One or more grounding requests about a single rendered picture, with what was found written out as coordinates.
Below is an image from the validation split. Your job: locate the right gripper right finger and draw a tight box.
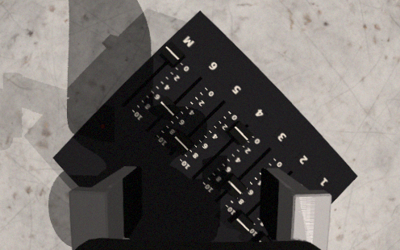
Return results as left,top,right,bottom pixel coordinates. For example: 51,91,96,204
260,168,331,250

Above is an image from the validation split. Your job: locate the black lighting desk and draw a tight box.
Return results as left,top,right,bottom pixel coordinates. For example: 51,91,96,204
53,11,358,242

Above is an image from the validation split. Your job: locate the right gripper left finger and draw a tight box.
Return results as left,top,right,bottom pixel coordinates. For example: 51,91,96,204
69,166,142,250

